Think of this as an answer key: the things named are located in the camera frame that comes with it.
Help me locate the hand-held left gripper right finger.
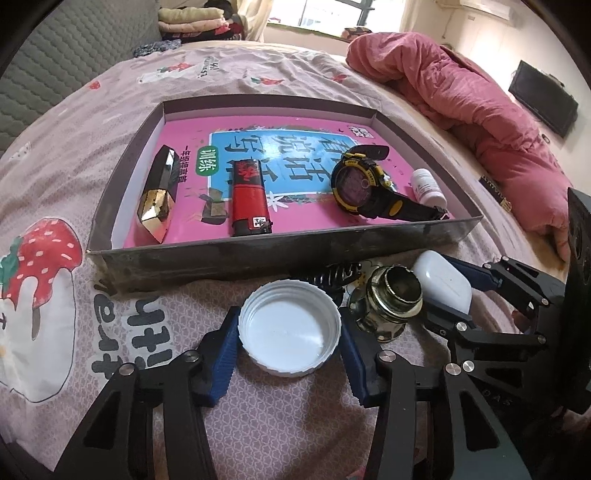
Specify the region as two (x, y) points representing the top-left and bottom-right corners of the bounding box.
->
(339, 320), (532, 480)

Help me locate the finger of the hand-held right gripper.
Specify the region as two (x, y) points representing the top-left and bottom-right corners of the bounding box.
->
(420, 302), (573, 416)
(444, 256), (570, 321)

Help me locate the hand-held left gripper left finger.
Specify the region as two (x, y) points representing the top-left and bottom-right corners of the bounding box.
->
(55, 307), (241, 480)

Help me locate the white earbuds case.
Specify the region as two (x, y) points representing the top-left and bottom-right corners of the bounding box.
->
(412, 250), (472, 319)

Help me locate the white plastic jar lid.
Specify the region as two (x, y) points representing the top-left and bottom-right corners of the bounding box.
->
(238, 279), (342, 377)

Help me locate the shallow grey cardboard box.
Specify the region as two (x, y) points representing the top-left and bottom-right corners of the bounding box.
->
(85, 95), (483, 296)

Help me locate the small white bottle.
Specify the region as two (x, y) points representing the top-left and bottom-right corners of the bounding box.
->
(411, 168), (448, 209)

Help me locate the black and yellow wristwatch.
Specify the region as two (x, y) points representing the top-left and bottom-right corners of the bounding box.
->
(331, 144), (451, 221)

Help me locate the red and black lighter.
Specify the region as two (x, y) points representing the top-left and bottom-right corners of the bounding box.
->
(230, 158), (274, 238)

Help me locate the black gold crystal-shaped bottle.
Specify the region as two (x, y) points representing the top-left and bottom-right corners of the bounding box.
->
(137, 144), (181, 244)

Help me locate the gold metal round fitting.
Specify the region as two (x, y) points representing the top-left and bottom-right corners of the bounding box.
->
(346, 264), (423, 342)

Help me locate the black label with gold print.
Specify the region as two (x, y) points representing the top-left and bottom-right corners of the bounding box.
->
(478, 173), (514, 210)

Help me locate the black coil spring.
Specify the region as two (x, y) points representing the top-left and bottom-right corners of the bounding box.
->
(295, 261), (363, 305)

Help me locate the pink quilt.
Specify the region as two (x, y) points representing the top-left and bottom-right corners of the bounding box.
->
(345, 31), (573, 264)

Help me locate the black television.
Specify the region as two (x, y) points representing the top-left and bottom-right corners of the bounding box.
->
(508, 59), (579, 138)

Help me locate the pink and blue book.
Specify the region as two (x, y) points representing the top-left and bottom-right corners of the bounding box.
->
(122, 117), (455, 250)

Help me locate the strawberry printed bedsheet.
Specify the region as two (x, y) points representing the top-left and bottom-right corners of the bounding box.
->
(0, 39), (568, 480)

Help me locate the window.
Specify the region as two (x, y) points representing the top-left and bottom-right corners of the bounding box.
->
(272, 0), (407, 28)

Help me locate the dark patterned cloth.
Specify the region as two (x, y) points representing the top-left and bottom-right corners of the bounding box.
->
(133, 38), (183, 58)

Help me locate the cream curtain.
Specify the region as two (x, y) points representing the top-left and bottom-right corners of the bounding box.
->
(240, 0), (278, 42)

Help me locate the stack of folded clothes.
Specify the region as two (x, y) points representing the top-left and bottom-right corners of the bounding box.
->
(157, 0), (243, 40)

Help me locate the grey quilted headboard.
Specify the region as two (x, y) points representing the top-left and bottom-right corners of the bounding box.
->
(0, 0), (162, 158)

